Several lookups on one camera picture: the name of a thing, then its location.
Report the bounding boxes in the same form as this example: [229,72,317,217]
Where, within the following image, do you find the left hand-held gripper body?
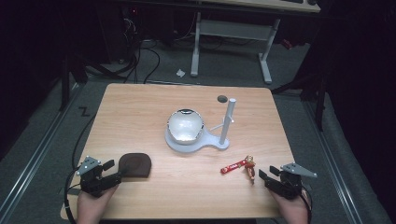
[76,155,109,199]

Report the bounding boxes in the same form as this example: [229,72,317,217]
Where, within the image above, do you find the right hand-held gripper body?
[264,161,318,201]

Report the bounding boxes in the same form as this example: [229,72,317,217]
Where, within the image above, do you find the dark brown oval pad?
[118,152,153,179]

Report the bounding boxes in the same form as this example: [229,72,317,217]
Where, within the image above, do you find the person's right hand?
[268,188,312,224]

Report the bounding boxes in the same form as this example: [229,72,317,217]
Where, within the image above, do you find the person's left hand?
[76,184,120,224]

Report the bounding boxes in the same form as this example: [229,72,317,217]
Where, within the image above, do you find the small toy figure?
[244,154,257,185]

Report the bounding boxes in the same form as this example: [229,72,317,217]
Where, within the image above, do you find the red snack bar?
[219,159,248,175]

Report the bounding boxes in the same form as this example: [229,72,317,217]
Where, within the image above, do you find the grey stand with pole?
[164,97,237,154]

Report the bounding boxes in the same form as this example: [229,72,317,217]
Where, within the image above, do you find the black metal stand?
[270,46,329,132]
[58,46,89,112]

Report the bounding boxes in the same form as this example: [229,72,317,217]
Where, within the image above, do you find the white desk with metal legs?
[190,0,321,85]

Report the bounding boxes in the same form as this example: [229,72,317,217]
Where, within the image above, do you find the black cable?
[300,189,314,224]
[63,114,97,224]

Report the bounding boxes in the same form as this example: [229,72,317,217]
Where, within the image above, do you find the metal floor rail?
[0,83,86,216]
[303,101,364,224]

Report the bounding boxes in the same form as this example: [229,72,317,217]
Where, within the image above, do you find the bundle of black cables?
[122,12,162,85]

